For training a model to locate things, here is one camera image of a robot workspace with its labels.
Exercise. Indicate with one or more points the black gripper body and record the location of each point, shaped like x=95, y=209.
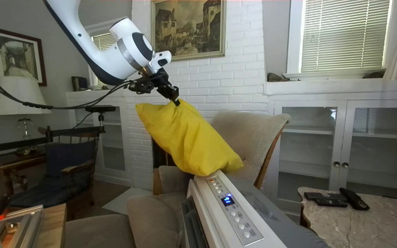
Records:
x=161, y=81

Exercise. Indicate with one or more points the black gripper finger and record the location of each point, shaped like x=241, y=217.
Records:
x=168, y=93
x=178, y=96

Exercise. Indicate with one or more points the yellow cloth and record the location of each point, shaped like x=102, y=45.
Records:
x=189, y=138

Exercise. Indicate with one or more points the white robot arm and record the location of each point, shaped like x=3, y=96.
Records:
x=116, y=57

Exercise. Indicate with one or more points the dark wooden spindle chair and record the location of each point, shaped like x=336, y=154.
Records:
x=65, y=160

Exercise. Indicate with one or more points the framed town painting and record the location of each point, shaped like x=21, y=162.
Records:
x=189, y=28

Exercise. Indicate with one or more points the beige upholstered armchair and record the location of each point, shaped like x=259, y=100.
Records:
x=248, y=133

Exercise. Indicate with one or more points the small black box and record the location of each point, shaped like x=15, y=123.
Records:
x=79, y=83

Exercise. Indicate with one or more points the small dark shelf ornament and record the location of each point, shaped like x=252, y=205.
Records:
x=277, y=78
x=374, y=74

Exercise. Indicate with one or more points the white portable air conditioner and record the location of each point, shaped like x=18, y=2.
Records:
x=234, y=216

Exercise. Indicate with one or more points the grey fabric sofa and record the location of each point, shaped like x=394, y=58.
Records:
x=116, y=225

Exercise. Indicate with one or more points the table lamp flared white shade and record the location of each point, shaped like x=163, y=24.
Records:
x=19, y=97

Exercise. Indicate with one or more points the black framed picture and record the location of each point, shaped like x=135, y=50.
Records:
x=17, y=56

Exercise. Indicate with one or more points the white glass door cabinet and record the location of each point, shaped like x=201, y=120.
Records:
x=345, y=143

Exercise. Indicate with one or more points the white window blind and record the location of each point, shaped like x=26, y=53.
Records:
x=345, y=35

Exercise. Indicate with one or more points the dark wooden side table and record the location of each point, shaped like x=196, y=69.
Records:
x=6, y=167

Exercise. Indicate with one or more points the flat black remote control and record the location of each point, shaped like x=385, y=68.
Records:
x=324, y=199

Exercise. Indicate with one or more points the light wooden box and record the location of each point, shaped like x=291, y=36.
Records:
x=28, y=228

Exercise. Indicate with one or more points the stone top side table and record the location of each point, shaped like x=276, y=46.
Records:
x=358, y=225

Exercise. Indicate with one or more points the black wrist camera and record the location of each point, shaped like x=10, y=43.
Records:
x=139, y=86

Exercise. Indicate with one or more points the black camera on stand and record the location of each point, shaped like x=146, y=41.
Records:
x=99, y=109

